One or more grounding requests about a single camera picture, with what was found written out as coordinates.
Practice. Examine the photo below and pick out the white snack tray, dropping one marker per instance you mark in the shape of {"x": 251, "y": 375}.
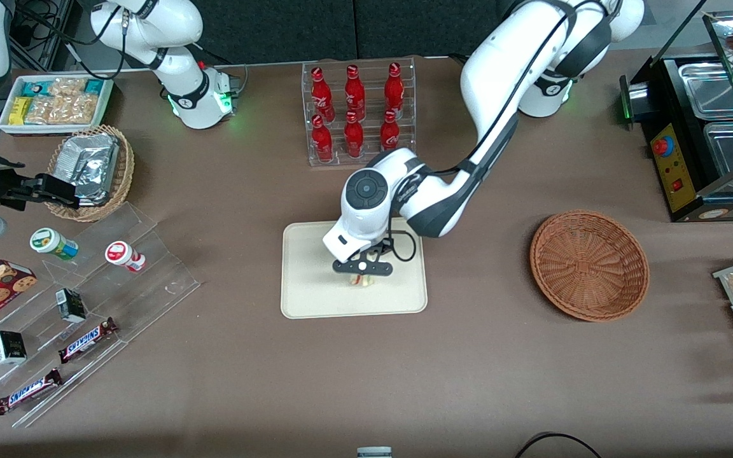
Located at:
{"x": 5, "y": 124}

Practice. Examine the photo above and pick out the green lid yogurt cup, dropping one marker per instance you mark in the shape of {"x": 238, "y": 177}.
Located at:
{"x": 48, "y": 242}

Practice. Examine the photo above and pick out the brown wicker basket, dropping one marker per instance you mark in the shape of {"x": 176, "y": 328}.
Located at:
{"x": 589, "y": 267}

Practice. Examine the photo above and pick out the cream plastic serving tray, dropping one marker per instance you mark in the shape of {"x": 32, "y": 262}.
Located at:
{"x": 309, "y": 286}

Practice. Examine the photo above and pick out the light wicker basket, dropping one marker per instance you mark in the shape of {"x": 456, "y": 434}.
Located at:
{"x": 121, "y": 172}

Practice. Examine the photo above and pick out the snickers chocolate bar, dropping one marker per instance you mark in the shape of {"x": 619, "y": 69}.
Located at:
{"x": 86, "y": 340}
{"x": 28, "y": 391}

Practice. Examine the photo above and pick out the small black carton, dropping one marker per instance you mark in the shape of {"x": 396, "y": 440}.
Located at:
{"x": 71, "y": 306}
{"x": 9, "y": 347}

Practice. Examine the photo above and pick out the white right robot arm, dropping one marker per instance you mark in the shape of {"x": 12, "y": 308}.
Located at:
{"x": 182, "y": 95}

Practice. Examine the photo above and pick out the teal snack packet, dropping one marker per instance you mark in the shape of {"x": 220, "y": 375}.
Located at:
{"x": 34, "y": 88}
{"x": 93, "y": 86}

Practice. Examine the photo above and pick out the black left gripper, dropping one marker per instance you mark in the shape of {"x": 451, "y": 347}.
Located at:
{"x": 385, "y": 247}

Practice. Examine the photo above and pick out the red lid yogurt cup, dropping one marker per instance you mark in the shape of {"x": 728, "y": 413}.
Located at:
{"x": 119, "y": 253}

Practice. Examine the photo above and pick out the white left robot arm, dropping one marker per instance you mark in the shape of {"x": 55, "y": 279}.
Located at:
{"x": 500, "y": 63}

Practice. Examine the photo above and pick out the red cola bottle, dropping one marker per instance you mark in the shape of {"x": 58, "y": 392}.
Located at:
{"x": 322, "y": 95}
{"x": 354, "y": 94}
{"x": 322, "y": 143}
{"x": 390, "y": 137}
{"x": 394, "y": 92}
{"x": 354, "y": 140}

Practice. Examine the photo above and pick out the yellow snack packet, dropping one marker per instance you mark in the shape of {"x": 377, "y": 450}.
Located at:
{"x": 21, "y": 110}

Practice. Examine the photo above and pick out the clear acrylic stepped display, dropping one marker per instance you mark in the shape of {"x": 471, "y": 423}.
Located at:
{"x": 150, "y": 280}

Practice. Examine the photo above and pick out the silver foil packet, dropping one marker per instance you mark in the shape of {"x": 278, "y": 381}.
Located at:
{"x": 90, "y": 165}

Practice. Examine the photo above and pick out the clear cracker packet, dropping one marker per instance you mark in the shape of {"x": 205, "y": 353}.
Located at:
{"x": 66, "y": 86}
{"x": 64, "y": 109}

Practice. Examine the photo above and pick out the triangle sandwich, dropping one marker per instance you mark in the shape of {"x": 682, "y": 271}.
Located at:
{"x": 361, "y": 280}

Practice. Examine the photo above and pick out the black food warmer case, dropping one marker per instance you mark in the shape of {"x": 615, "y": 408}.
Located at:
{"x": 675, "y": 165}

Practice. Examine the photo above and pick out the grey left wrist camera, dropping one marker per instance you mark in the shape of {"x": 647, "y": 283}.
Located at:
{"x": 347, "y": 245}

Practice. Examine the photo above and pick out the clear acrylic bottle rack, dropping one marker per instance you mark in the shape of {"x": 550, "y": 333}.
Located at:
{"x": 366, "y": 159}

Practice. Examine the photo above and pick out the small grey device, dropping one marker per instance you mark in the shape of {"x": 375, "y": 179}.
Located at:
{"x": 374, "y": 452}

